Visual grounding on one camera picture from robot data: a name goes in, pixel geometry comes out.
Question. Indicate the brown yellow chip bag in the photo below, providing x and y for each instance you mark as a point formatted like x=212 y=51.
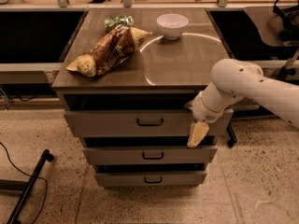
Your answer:
x=113 y=49

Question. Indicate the black caster leg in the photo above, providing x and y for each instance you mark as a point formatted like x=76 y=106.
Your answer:
x=232 y=138

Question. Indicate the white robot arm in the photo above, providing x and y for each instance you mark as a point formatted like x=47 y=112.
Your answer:
x=231 y=81

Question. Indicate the brown wooden drawer cabinet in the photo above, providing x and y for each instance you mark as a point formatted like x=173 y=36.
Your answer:
x=162 y=75

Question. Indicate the grey middle drawer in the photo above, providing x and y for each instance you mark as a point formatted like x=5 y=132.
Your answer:
x=133 y=155

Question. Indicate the black floor stand leg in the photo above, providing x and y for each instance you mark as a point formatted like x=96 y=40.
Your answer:
x=24 y=187

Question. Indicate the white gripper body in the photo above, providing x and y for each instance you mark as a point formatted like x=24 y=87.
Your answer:
x=204 y=111

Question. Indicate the green snack bag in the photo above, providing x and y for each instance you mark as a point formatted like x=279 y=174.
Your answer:
x=112 y=22

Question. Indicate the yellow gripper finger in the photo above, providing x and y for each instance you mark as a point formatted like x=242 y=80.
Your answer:
x=198 y=132

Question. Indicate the black drawer handle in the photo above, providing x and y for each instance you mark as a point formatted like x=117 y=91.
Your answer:
x=150 y=123
x=153 y=180
x=152 y=156

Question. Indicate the black top drawer handle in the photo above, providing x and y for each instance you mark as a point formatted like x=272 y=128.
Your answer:
x=150 y=123

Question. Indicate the grey drawer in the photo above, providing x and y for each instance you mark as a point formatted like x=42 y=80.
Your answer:
x=176 y=178
x=133 y=155
x=121 y=123

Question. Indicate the grey bottom drawer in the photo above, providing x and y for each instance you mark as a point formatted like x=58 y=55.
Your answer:
x=176 y=178

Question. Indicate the grey top drawer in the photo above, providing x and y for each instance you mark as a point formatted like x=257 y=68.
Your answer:
x=121 y=123

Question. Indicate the black bottom drawer handle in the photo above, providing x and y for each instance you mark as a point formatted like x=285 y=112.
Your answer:
x=153 y=180

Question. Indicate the black middle drawer handle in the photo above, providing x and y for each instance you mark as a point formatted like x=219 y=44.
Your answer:
x=152 y=156

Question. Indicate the white bowl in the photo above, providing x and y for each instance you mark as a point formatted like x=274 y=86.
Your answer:
x=172 y=26

